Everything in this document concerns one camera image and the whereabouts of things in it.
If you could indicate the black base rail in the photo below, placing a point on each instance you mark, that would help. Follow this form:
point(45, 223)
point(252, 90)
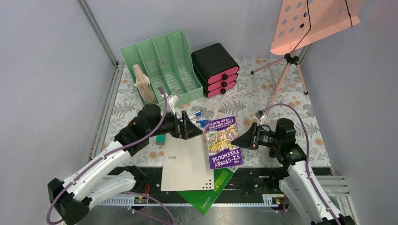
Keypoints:
point(245, 186)

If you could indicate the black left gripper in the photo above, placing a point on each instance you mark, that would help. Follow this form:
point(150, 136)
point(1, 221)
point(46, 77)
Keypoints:
point(192, 130)

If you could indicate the green grey eraser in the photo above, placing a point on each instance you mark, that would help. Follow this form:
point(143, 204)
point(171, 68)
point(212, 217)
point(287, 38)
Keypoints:
point(160, 140)

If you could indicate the mint green file organizer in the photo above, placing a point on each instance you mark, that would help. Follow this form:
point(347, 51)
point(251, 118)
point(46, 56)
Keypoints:
point(166, 61)

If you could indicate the green transparent plastic folder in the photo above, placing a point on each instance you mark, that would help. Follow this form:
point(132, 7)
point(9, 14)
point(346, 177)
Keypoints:
point(202, 200)

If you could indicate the purple 52-storey treehouse book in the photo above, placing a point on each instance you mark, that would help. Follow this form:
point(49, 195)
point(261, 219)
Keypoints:
point(219, 136)

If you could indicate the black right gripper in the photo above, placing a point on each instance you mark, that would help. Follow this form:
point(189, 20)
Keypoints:
point(249, 139)

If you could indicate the floral table mat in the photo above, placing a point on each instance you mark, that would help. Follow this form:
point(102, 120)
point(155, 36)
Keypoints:
point(250, 94)

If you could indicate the blue capped marker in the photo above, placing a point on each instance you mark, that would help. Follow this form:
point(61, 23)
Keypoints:
point(192, 115)

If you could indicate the green 104-storey treehouse book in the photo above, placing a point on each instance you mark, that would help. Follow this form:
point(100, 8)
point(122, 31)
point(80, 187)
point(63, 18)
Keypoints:
point(143, 85)

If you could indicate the blue whiteboard eraser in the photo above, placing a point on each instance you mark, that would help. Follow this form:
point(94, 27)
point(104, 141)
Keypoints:
point(201, 123)

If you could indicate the pink music stand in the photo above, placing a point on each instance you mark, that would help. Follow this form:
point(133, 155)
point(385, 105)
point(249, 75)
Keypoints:
point(303, 22)

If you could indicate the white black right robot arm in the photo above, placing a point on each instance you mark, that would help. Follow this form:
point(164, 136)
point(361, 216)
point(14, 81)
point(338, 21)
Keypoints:
point(296, 179)

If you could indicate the white AVE notebook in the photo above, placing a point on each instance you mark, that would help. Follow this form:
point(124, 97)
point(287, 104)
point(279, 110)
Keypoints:
point(186, 165)

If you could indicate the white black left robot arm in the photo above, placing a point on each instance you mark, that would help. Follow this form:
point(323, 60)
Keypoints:
point(77, 194)

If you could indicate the black pink drawer unit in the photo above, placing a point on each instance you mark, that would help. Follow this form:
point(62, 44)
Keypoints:
point(215, 69)

